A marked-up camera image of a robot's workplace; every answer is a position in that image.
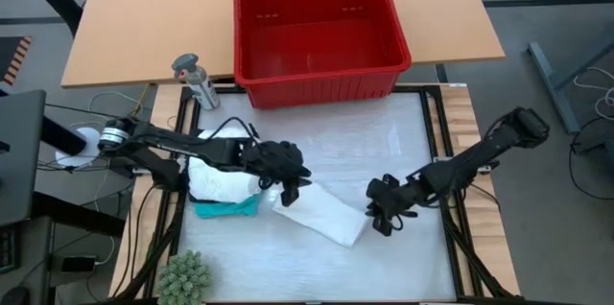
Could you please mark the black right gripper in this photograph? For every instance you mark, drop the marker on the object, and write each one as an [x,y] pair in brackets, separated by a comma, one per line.
[386,194]

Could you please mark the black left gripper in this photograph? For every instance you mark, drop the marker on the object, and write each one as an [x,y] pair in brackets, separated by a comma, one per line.
[273,158]

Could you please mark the small white cloth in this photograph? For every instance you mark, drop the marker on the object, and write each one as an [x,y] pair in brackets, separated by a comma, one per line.
[326,214]

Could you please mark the white lace garment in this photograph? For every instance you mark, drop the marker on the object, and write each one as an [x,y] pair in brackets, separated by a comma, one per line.
[216,185]

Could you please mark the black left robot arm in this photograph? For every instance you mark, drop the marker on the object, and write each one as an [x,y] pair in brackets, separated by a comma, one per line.
[182,147]

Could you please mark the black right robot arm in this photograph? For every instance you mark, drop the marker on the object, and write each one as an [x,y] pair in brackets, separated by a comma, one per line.
[479,156]

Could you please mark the red plastic laundry basket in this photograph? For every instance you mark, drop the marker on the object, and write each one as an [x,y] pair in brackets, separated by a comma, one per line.
[249,31]

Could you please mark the spray bottle with grey trigger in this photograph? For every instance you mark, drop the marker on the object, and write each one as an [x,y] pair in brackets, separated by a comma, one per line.
[197,82]

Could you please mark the grey desk leg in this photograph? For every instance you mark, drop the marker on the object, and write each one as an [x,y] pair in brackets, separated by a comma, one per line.
[551,84]

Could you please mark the light wooden desk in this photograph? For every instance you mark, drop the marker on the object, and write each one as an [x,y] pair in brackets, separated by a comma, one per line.
[153,17]

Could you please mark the white round base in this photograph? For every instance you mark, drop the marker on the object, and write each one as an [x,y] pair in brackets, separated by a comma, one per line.
[81,147]

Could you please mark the small black floor box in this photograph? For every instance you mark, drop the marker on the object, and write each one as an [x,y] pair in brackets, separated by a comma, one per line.
[79,264]

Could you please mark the orange black striped mat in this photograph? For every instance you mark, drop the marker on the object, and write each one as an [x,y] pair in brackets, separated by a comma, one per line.
[16,60]

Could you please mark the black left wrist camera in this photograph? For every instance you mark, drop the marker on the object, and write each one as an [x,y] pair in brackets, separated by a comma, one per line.
[290,194]

